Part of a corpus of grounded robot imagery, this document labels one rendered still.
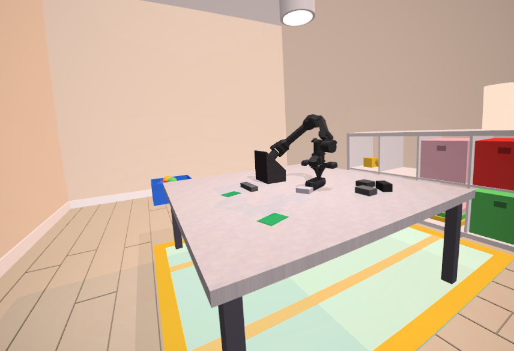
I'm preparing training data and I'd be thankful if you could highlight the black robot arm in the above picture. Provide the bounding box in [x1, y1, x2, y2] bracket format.
[269, 114, 337, 166]

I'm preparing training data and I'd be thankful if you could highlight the flat green rectangular plate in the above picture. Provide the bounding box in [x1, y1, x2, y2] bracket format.
[257, 213, 288, 226]

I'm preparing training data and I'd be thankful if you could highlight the small green block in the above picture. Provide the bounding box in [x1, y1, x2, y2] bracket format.
[222, 191, 241, 197]

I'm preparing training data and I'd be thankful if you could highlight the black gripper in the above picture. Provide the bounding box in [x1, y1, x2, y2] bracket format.
[301, 151, 337, 180]

